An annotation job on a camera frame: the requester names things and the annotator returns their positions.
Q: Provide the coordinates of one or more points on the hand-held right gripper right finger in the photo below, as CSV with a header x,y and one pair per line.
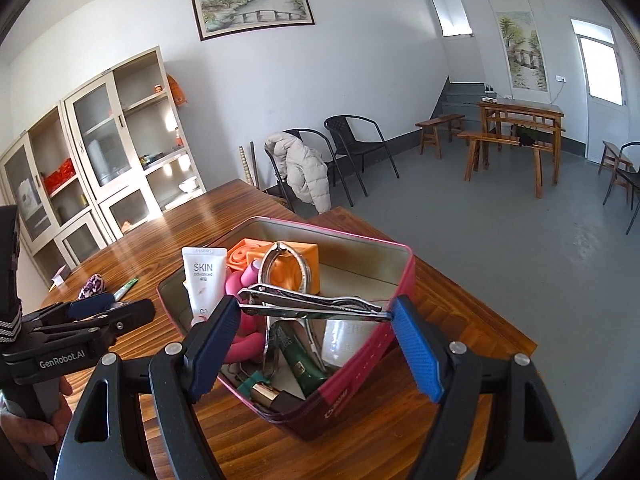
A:
x,y
417,350

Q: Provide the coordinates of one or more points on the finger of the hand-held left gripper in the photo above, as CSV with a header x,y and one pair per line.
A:
x,y
92,306
132,312

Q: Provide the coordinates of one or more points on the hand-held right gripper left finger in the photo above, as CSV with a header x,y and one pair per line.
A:
x,y
215,350

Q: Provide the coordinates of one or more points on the leopard print plush toy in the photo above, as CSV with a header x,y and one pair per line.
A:
x,y
91,287

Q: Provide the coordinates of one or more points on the green white toothpaste tube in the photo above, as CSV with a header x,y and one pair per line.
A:
x,y
127,290

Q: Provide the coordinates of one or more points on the teal binder clip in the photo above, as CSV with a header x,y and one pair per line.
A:
x,y
250,382

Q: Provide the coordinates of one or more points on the brown perfume bottle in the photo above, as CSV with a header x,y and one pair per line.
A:
x,y
267,394

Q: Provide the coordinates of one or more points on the white cream tube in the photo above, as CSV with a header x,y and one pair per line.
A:
x,y
202,275

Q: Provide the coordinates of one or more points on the dark green tube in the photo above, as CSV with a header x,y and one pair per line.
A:
x,y
302,370

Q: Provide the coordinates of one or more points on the pink tin container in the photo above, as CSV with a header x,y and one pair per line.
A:
x,y
365,270

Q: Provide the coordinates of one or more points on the orange box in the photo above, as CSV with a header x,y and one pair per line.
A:
x,y
242,255

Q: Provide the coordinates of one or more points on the large metal clamp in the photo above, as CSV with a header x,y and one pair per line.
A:
x,y
307,272

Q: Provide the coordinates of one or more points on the person's left hand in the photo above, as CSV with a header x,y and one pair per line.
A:
x,y
30,430

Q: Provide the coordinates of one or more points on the small book on table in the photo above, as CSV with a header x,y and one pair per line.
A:
x,y
59,277

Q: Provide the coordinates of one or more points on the person's dark jacket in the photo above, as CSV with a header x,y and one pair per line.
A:
x,y
10,260

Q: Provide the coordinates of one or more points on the white printed box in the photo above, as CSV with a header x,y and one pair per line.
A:
x,y
29,199

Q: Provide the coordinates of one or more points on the red packets pile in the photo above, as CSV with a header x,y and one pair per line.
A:
x,y
59,175

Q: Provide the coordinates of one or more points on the white bowl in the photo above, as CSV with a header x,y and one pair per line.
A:
x,y
188,185

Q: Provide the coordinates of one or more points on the orange bottle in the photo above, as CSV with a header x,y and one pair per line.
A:
x,y
178,137

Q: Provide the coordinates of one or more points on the beaded wooden stick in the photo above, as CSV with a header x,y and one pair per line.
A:
x,y
244,167

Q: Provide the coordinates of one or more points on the black metal chair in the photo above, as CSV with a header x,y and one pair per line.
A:
x,y
272,170
345,132
630,177

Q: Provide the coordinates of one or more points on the dark stick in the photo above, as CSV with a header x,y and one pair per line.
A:
x,y
254,165

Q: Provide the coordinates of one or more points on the beige puffer jacket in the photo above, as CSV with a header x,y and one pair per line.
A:
x,y
305,170

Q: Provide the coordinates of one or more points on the orange hanging ornament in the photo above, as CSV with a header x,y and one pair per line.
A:
x,y
177,92

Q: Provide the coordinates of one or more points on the long wooden bench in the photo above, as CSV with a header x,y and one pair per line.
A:
x,y
495,139

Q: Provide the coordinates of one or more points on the small wooden bench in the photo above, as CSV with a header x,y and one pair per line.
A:
x,y
440,121
612,149

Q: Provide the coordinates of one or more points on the black cloth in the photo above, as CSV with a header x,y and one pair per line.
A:
x,y
527,140

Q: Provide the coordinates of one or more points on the grey stairs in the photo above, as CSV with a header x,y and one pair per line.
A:
x,y
460,97

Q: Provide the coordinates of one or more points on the wooden table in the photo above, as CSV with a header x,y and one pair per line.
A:
x,y
520,107

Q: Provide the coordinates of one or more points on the white door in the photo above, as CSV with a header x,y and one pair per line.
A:
x,y
605,130

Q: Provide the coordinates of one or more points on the hanging scroll painting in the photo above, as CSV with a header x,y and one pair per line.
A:
x,y
522,45

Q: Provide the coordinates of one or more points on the framed landscape painting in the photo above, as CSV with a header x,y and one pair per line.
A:
x,y
252,10

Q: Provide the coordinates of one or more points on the small high window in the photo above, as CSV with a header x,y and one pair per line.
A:
x,y
450,10

